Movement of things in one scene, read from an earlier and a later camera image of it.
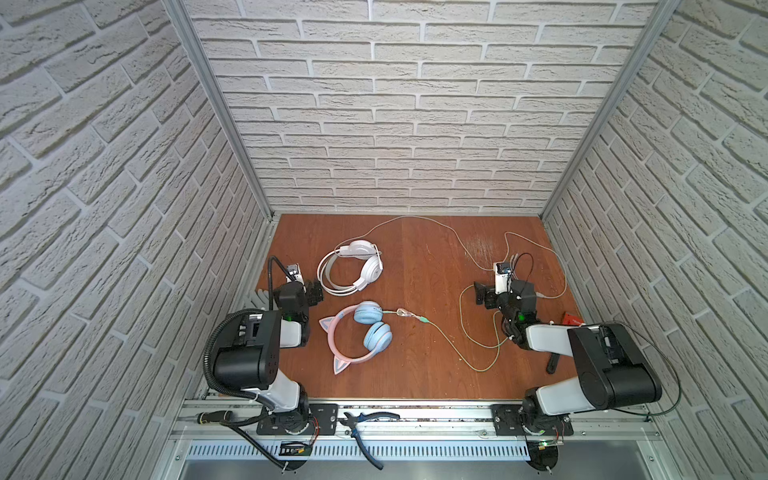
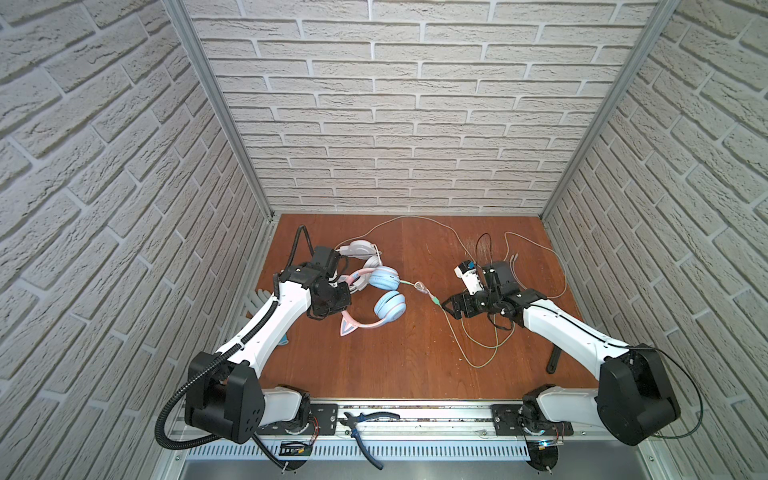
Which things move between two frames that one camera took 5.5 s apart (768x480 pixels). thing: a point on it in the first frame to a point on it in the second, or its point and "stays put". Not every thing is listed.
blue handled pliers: [352, 422] stays put
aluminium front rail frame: [389, 432] stays put
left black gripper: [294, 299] to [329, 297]
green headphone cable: [419, 318] to [436, 301]
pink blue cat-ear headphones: [377, 339] to [389, 306]
